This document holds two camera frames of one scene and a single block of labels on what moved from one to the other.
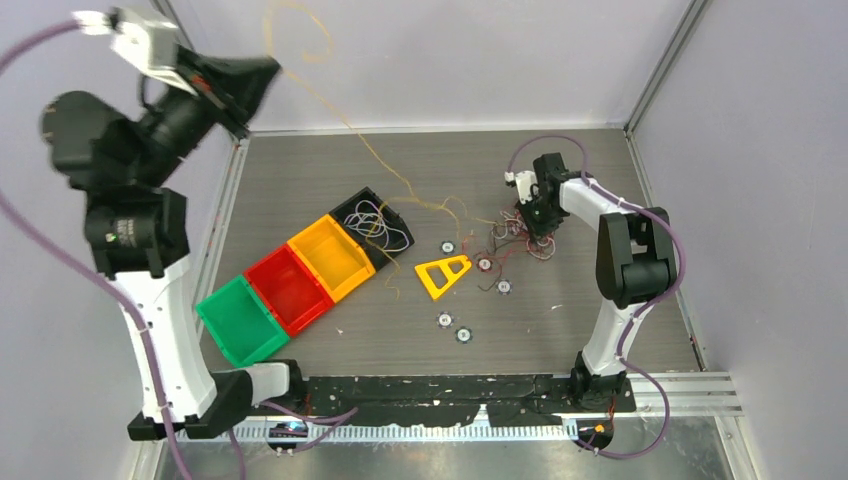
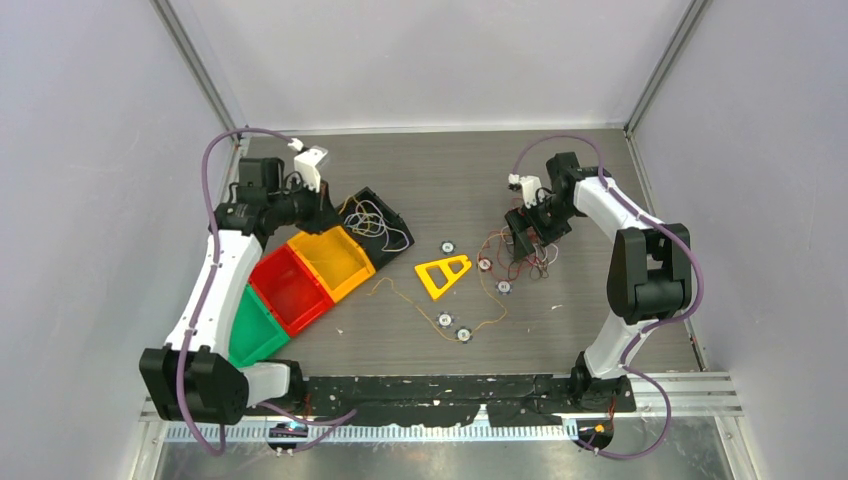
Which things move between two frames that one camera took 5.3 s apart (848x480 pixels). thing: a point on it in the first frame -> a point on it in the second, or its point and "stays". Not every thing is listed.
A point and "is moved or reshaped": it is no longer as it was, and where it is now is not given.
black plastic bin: [381, 232] stays
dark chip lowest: [463, 335] stays
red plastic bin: [289, 290] stays
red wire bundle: [512, 234] is moved or reshaped
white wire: [369, 220] stays
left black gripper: [228, 89] -> [324, 215]
